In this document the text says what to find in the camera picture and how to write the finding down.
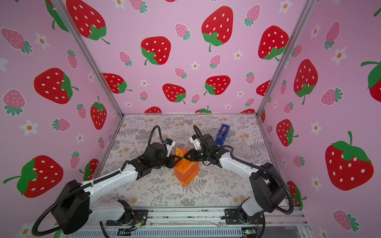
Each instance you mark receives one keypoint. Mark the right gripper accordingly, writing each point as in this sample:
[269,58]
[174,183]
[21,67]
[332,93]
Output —
[192,154]

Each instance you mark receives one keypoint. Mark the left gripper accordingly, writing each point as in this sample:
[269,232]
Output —
[171,161]

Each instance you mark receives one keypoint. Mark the orange wrapping paper sheet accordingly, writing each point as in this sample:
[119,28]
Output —
[184,169]

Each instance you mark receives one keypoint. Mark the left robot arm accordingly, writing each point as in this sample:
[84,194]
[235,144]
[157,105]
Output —
[78,203]

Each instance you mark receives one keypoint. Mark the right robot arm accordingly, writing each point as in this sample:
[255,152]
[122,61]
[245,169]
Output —
[270,192]

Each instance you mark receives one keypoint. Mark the blue tape dispenser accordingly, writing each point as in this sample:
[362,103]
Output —
[222,135]

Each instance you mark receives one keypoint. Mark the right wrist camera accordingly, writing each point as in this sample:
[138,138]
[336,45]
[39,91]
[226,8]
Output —
[196,142]

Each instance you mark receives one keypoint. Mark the aluminium front frame rail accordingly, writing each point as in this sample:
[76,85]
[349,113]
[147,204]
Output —
[200,222]

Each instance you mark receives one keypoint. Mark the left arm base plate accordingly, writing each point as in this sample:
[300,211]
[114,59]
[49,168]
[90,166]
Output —
[130,218]

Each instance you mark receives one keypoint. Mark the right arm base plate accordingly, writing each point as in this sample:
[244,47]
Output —
[238,217]

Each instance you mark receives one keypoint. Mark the right aluminium corner post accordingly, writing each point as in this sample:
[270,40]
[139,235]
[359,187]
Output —
[301,23]

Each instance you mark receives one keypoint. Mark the aluminium corner post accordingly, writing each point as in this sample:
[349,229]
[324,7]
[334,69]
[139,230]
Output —
[78,39]
[301,23]

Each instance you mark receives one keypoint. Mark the left aluminium corner post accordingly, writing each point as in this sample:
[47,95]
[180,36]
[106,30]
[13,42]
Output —
[78,39]

